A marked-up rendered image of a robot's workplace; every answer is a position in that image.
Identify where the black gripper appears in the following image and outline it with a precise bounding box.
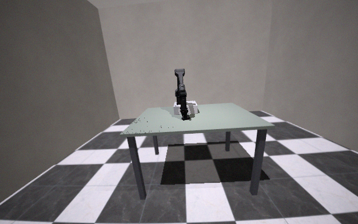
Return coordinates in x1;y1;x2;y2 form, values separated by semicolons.
180;104;188;118

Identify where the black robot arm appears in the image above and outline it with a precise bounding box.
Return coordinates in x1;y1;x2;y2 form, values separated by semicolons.
174;69;186;105

